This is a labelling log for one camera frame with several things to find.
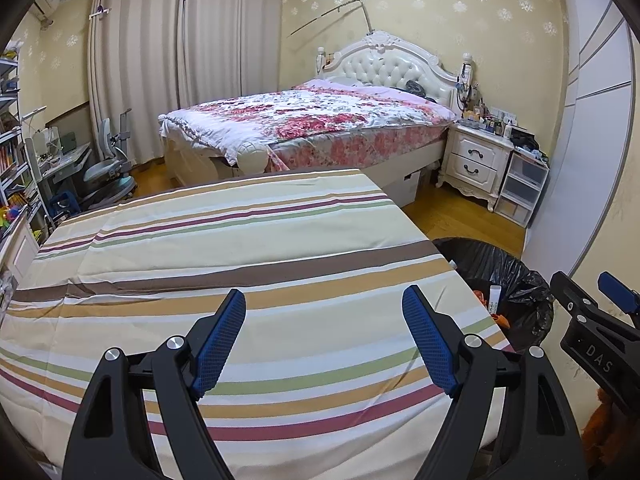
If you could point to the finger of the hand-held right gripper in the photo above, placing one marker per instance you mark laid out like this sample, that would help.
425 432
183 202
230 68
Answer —
570 292
617 290

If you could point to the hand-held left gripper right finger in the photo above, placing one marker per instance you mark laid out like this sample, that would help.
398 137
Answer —
430 337

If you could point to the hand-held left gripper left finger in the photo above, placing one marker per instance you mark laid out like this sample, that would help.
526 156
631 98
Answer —
220 342

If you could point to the orange plastic bag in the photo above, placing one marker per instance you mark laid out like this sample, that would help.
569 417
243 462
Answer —
501 321

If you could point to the bin with black bag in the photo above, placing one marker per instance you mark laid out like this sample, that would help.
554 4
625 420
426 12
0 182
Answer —
480 260

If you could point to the orange plush toy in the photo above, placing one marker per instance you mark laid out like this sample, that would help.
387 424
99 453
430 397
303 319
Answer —
602 420

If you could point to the clear plastic drawer unit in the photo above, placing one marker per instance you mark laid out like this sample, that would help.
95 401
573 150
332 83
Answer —
522 182

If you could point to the striped bedsheet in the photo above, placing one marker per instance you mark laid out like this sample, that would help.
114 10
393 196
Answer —
250 225

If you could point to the white storage box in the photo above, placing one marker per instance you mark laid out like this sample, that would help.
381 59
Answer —
405 187

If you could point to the white nightstand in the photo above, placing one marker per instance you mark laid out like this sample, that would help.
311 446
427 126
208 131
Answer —
475 157

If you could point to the white wardrobe sliding door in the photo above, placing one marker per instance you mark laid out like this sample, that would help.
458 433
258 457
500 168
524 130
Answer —
600 110

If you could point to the cluster of small bedside bottles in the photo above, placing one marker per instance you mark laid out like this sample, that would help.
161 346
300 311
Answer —
485 120

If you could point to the grey desk chair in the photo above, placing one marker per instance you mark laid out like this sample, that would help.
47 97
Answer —
102 170

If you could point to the grey study desk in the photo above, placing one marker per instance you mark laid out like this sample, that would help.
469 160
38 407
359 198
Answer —
65 160

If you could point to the colourful toy pile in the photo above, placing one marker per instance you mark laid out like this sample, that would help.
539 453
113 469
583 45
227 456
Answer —
12 217

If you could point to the floral quilt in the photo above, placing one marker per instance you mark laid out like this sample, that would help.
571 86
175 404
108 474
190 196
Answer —
310 115

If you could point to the dark cloth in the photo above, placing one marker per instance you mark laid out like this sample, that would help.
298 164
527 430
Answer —
416 86

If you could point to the white bookshelf with books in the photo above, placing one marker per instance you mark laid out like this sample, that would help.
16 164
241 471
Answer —
10 160

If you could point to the white bed with tufted headboard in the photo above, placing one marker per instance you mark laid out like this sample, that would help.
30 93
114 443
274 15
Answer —
385 62

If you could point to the beige curtain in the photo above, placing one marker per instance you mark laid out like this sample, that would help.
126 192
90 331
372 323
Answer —
225 35
140 60

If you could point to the metal mosquito net pole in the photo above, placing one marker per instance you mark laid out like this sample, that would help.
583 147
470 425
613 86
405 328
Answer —
366 16

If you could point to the white air conditioner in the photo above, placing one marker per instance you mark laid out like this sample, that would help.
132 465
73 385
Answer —
49 2

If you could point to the white bed side rail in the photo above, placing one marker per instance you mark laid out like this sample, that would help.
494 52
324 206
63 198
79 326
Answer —
22 255

